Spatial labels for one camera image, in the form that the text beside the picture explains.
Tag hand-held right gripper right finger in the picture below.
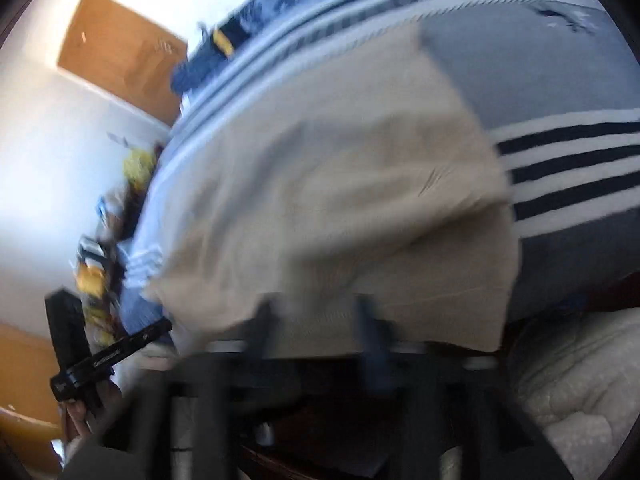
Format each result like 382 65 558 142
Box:
352 294 576 480

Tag orange wooden cabinet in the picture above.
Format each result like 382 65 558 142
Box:
0 321 67 473

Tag cluttered wooden side table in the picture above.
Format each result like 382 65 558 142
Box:
75 142 168 348

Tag beige knit sweater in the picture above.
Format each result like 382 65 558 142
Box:
145 25 523 353

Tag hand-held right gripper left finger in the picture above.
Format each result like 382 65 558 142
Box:
100 300 281 480

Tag brown wooden door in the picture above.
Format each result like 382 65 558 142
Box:
56 0 189 127

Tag bed with striped blue sheet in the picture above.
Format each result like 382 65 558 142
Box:
120 0 640 322

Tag person's left hand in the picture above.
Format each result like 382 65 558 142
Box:
61 385 125 443

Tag yellow plastic bag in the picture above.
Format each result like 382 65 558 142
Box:
122 146 157 187

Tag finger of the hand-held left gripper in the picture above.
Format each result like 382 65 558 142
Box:
112 319 174 358

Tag yellow container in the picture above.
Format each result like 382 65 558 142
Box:
75 265 109 307

